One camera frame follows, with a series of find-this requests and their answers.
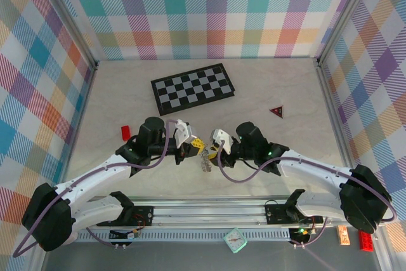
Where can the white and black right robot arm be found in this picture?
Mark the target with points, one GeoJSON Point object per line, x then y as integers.
{"type": "Point", "coordinates": [314, 169]}

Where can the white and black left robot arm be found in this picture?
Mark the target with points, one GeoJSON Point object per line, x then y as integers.
{"type": "Point", "coordinates": [95, 174]}

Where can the small red block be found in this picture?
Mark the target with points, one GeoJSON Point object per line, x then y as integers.
{"type": "Point", "coordinates": [126, 132]}

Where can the red triangular piece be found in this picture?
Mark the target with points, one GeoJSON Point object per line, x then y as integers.
{"type": "Point", "coordinates": [278, 111]}

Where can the black grey checkerboard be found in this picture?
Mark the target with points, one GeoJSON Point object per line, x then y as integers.
{"type": "Point", "coordinates": [190, 87]}

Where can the teal square clock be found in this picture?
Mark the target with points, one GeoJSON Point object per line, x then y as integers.
{"type": "Point", "coordinates": [235, 240]}

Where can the yellow power connector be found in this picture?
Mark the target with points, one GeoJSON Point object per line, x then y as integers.
{"type": "Point", "coordinates": [134, 233]}
{"type": "Point", "coordinates": [303, 232]}

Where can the orange tag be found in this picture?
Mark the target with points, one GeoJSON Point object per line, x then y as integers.
{"type": "Point", "coordinates": [343, 236]}

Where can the red toy brick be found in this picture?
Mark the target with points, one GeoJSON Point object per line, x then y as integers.
{"type": "Point", "coordinates": [366, 241]}

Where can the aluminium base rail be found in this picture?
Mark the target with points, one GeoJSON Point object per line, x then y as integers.
{"type": "Point", "coordinates": [206, 214]}

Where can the aluminium side rail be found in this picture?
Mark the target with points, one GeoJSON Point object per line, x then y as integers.
{"type": "Point", "coordinates": [333, 109]}
{"type": "Point", "coordinates": [82, 109]}

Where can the aluminium frame post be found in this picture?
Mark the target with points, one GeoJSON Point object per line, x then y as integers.
{"type": "Point", "coordinates": [72, 20]}
{"type": "Point", "coordinates": [345, 14]}

